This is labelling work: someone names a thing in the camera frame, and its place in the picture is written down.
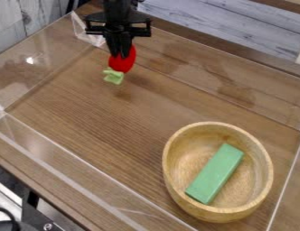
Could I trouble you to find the light wooden bowl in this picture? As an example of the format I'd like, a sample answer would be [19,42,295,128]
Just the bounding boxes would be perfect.
[162,122,275,223]

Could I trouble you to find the clear acrylic tray walls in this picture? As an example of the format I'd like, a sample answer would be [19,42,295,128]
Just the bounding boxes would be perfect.
[0,18,300,231]

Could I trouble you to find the clear acrylic corner bracket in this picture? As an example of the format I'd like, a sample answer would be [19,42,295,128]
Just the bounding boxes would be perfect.
[70,12,106,48]

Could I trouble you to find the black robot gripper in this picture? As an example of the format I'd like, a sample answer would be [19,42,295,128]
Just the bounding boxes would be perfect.
[84,11,152,59]

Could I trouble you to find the green rectangular block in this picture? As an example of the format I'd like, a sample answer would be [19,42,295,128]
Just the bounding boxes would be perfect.
[185,143,244,205]

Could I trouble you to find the black metal table frame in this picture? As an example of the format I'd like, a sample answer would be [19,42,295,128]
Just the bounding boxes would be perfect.
[0,167,66,231]

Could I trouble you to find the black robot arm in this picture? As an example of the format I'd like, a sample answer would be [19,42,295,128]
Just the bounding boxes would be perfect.
[84,0,152,58]

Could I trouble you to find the red plush strawberry toy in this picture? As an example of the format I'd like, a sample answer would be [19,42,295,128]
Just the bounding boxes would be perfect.
[104,46,137,85]

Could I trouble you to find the black cable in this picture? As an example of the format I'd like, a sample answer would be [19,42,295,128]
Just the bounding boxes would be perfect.
[0,206,23,231]

